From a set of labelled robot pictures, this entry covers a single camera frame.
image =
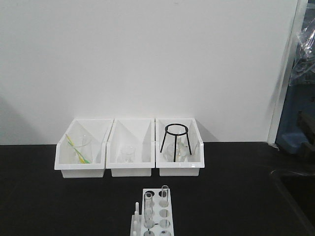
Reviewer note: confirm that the blue-grey pegboard drying rack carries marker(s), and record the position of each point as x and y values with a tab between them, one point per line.
299	98

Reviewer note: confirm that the white test tube rack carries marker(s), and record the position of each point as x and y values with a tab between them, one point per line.
162	217

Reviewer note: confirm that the white storage bin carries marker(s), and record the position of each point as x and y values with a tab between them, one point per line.
98	130
137	132
178	168

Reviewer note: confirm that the glass test tube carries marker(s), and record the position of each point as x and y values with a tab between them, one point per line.
164	196
148	210

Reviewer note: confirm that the black lab sink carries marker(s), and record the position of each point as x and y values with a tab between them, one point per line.
298	188

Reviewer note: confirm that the small beaker in middle bin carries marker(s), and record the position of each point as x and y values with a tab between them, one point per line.
128	154

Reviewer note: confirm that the plastic bag of pegs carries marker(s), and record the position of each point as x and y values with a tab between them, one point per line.
303	71

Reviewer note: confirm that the glass beaker in left bin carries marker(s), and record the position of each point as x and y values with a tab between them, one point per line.
84	144

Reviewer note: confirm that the right white storage bin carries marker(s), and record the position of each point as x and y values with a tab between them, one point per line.
178	168

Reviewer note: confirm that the glassware in right bin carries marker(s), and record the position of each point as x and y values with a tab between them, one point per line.
182	151

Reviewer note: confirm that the middle white storage bin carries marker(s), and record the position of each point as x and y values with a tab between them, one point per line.
137	132

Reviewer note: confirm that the left white storage bin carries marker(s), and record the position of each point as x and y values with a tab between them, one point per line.
98	130

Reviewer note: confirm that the black wire tripod stand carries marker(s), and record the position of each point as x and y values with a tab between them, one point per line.
175	130

